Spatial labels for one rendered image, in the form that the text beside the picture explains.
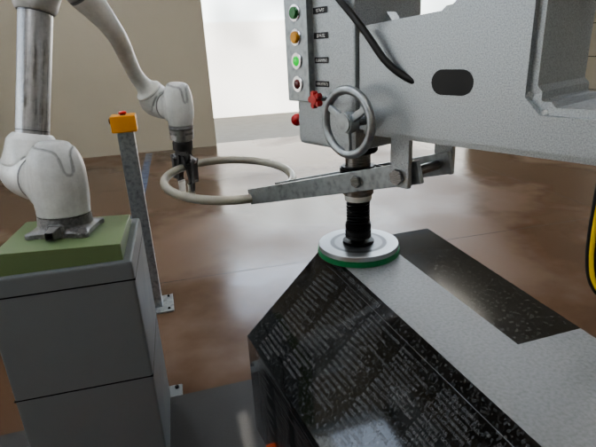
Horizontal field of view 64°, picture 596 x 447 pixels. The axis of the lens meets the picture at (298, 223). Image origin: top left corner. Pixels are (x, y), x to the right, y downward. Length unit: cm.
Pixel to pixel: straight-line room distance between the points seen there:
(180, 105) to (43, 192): 57
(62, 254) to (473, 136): 110
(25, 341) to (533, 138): 139
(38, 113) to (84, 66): 574
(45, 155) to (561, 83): 129
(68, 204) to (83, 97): 599
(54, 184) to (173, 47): 595
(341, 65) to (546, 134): 45
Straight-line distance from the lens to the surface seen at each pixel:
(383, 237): 132
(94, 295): 150
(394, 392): 95
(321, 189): 126
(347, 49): 106
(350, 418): 99
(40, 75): 175
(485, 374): 89
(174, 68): 738
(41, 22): 177
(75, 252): 147
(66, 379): 166
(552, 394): 88
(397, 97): 99
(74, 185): 155
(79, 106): 752
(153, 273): 275
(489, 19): 88
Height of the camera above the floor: 135
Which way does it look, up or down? 20 degrees down
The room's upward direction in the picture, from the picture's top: 3 degrees counter-clockwise
